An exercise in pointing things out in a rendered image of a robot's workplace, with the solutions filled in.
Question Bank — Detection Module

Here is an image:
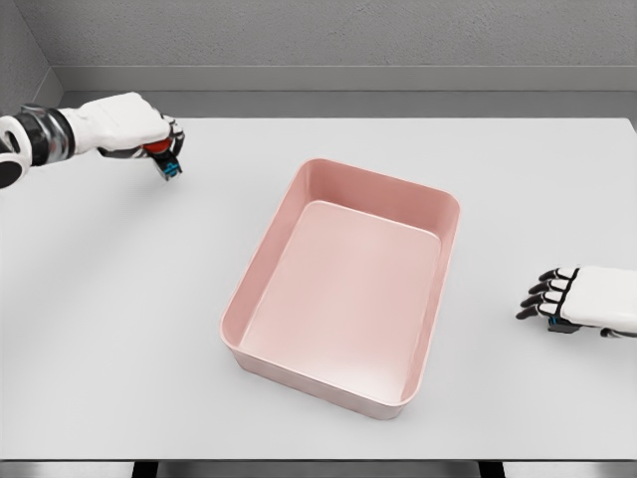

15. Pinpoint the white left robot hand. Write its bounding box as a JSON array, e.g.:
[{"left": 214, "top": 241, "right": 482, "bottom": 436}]
[{"left": 95, "top": 92, "right": 187, "bottom": 161}]

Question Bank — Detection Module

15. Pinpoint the pink rectangular basket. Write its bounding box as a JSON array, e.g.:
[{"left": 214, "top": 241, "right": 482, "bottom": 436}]
[{"left": 217, "top": 156, "right": 461, "bottom": 407}]

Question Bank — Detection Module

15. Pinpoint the red black industrial switch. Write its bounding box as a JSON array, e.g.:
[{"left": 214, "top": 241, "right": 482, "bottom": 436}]
[{"left": 140, "top": 140, "right": 183, "bottom": 180}]

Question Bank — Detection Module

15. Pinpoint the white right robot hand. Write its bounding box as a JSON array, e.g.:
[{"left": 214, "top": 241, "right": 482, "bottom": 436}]
[{"left": 515, "top": 266, "right": 637, "bottom": 340}]

